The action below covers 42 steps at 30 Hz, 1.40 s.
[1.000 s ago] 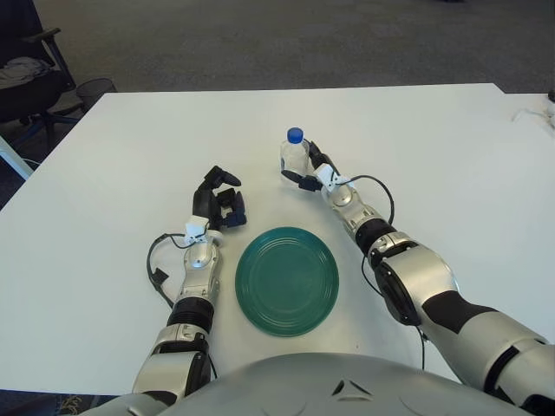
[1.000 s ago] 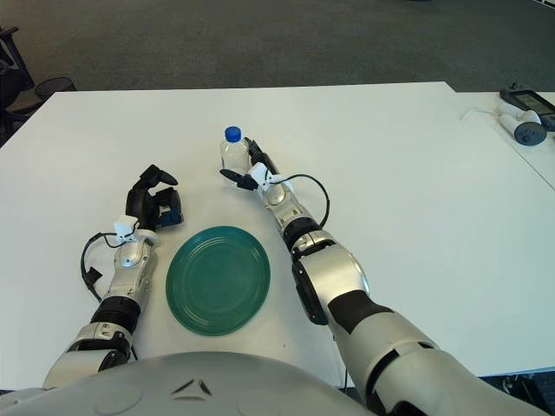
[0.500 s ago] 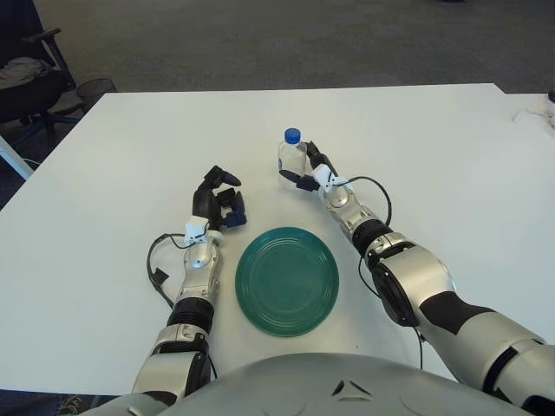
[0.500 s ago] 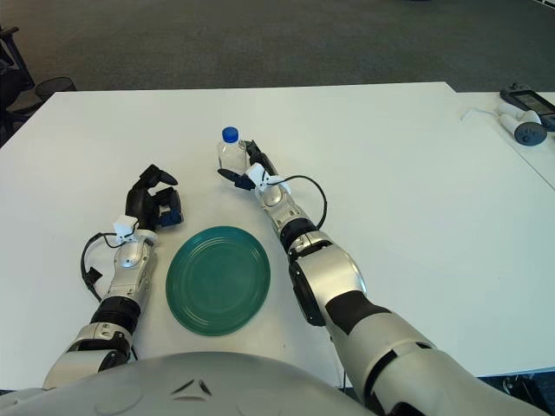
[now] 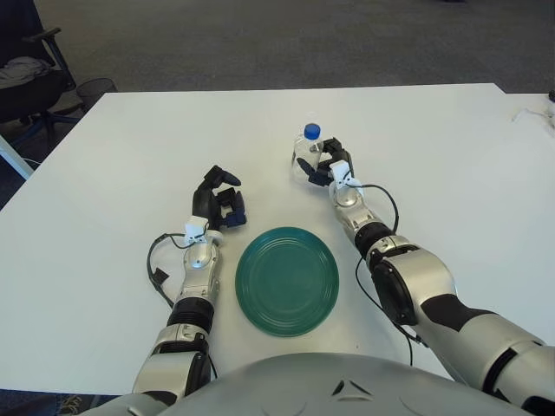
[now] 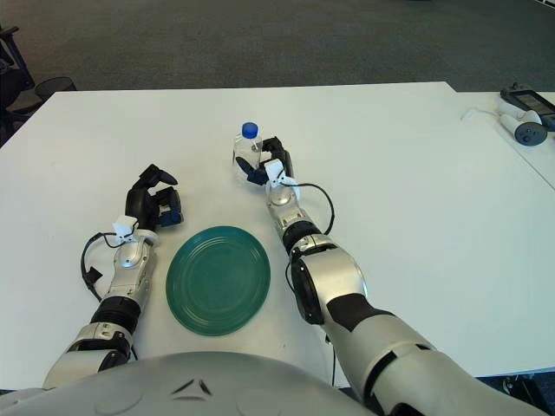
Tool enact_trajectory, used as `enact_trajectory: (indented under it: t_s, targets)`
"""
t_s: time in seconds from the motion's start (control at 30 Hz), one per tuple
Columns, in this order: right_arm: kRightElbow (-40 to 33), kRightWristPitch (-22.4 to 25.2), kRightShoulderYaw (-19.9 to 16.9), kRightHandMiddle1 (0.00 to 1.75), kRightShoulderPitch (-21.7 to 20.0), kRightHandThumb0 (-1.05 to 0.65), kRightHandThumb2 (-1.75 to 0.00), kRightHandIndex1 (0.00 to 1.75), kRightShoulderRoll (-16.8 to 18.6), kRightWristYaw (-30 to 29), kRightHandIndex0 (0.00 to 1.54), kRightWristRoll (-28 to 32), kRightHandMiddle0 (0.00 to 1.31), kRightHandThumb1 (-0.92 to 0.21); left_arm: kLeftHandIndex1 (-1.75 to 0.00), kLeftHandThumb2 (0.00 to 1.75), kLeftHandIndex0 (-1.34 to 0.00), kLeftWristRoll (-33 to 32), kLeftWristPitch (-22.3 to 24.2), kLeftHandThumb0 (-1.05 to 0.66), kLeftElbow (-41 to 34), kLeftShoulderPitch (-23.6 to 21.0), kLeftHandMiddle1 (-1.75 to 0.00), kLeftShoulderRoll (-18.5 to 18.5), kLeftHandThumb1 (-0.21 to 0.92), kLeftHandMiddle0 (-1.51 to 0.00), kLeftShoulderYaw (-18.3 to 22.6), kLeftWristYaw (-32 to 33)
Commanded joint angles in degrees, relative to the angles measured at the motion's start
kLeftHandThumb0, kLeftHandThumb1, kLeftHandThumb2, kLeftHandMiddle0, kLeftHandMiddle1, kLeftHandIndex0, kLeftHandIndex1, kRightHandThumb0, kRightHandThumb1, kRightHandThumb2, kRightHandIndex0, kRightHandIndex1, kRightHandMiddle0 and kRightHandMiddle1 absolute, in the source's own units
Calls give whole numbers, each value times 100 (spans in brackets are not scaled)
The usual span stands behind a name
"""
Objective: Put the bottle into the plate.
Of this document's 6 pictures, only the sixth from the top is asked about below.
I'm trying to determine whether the thin black right elbow cable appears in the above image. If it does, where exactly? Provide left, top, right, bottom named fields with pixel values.
left=284, top=255, right=337, bottom=387

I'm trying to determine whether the clear bottle with blue cap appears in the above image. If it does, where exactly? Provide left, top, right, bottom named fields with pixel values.
left=232, top=121, right=265, bottom=181

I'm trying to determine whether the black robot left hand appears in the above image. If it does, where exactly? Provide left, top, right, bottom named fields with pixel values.
left=124, top=163, right=184, bottom=233

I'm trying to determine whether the white VR controller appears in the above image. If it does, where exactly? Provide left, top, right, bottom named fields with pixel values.
left=496, top=101, right=550, bottom=146

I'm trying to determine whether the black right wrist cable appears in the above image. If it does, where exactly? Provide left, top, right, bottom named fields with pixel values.
left=285, top=181, right=336, bottom=235

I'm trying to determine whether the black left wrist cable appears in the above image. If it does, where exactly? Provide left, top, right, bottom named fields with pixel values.
left=80, top=231, right=121, bottom=302

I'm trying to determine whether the black wire mesh wastebasket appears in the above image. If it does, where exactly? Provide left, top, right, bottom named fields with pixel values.
left=34, top=76, right=78, bottom=99

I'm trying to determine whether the green round plate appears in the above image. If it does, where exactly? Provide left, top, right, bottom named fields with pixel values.
left=165, top=224, right=272, bottom=338

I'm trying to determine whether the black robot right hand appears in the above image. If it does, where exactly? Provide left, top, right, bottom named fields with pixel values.
left=235, top=136, right=296, bottom=186

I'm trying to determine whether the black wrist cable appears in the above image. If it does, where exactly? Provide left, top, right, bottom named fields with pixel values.
left=80, top=231, right=121, bottom=302
left=285, top=181, right=336, bottom=235

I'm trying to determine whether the black handheld device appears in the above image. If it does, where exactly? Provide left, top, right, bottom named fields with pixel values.
left=499, top=82, right=555, bottom=119

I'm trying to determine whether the silver robot torso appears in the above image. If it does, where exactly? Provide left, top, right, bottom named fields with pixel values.
left=0, top=351, right=374, bottom=416

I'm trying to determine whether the black chair base with casters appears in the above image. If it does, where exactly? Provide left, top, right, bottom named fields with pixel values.
left=502, top=374, right=555, bottom=408

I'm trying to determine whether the black office chair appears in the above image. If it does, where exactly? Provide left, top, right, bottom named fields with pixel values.
left=0, top=25, right=42, bottom=131

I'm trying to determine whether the white controller strap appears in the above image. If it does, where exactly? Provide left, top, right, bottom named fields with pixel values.
left=460, top=107, right=500, bottom=123

